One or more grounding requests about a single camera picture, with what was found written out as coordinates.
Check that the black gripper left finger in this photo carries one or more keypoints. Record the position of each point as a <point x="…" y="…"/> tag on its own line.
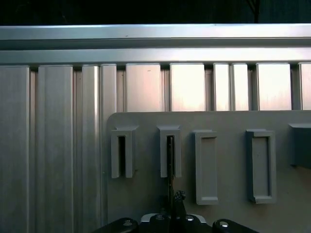
<point x="158" y="223"/>

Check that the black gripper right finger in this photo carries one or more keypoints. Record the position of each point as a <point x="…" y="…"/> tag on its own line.
<point x="181" y="206"/>

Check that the green RAM stick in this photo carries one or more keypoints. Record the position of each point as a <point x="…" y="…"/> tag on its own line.
<point x="172" y="155"/>

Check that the grey parts rack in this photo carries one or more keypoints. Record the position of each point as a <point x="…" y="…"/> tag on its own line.
<point x="230" y="121"/>

